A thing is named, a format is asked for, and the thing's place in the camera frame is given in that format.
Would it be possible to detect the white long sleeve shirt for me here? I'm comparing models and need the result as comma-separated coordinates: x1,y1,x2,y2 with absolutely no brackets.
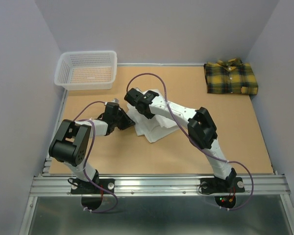
124,88,178,143

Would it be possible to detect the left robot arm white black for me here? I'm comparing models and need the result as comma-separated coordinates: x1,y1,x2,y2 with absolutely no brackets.
49,102,135,194

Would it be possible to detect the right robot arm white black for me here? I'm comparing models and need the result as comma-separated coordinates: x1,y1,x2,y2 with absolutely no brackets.
124,88,237,192

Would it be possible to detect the white perforated plastic basket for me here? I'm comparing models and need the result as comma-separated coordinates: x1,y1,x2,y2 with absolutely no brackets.
54,50,117,91

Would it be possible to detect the yellow plaid folded shirt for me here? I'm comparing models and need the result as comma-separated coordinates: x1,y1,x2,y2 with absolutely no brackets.
204,58,258,95

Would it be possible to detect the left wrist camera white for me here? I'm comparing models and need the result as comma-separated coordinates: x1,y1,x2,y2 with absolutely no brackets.
112,98,120,104

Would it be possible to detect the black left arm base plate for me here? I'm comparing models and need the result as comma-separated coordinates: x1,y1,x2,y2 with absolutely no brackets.
68,178,115,195

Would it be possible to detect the aluminium mounting rail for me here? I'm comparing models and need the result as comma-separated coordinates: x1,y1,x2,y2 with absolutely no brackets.
29,175,291,197

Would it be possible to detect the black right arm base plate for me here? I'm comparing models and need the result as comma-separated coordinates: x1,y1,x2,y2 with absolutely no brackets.
198,177,245,195

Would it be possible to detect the metal table frame edge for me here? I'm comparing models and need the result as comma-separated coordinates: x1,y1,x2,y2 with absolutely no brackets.
19,90,68,235

